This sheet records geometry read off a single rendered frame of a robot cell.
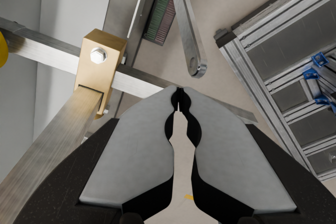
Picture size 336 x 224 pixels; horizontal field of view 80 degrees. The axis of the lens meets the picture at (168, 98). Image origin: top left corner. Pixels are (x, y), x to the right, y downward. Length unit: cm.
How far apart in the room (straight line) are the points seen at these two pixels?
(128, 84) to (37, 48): 13
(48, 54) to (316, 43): 105
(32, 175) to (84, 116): 9
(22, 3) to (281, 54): 97
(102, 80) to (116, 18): 17
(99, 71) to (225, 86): 109
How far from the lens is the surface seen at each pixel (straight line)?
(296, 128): 140
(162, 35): 43
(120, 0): 43
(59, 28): 58
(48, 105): 71
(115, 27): 44
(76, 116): 27
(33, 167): 22
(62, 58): 32
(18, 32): 35
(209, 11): 115
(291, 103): 126
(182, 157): 171
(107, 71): 30
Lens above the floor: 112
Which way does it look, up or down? 57 degrees down
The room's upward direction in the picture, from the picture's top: 177 degrees counter-clockwise
